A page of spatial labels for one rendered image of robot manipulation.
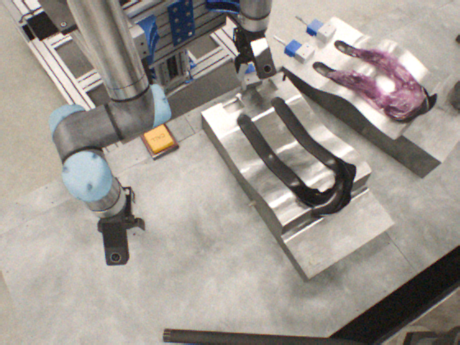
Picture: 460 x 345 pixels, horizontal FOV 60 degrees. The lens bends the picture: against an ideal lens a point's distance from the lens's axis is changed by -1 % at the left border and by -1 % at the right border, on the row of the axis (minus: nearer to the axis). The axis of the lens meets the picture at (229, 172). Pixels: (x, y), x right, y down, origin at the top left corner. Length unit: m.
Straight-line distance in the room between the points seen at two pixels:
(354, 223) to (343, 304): 0.20
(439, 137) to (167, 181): 0.72
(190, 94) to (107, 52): 1.25
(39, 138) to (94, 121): 1.49
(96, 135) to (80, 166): 0.08
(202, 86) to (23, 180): 0.98
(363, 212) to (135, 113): 0.60
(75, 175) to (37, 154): 1.51
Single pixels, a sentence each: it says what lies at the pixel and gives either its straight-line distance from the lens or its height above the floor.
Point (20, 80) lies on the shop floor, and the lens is 2.48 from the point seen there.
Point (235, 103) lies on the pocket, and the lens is 1.12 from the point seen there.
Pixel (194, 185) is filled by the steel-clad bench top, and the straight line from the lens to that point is 1.08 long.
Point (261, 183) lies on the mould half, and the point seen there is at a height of 0.91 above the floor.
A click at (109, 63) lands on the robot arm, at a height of 1.27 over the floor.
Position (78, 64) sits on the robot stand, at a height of 0.21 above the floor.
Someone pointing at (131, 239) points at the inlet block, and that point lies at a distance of 1.01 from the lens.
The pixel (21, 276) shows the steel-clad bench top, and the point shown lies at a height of 0.80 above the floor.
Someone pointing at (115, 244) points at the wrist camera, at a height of 0.99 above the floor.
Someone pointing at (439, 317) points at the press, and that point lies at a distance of 1.15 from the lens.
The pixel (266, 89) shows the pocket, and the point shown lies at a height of 0.86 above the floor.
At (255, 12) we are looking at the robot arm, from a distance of 0.98.
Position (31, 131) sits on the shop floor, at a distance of 2.28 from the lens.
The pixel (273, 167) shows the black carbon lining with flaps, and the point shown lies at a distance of 1.01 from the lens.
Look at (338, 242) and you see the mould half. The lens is 1.01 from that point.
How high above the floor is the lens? 1.81
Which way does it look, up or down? 67 degrees down
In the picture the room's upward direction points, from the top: 2 degrees clockwise
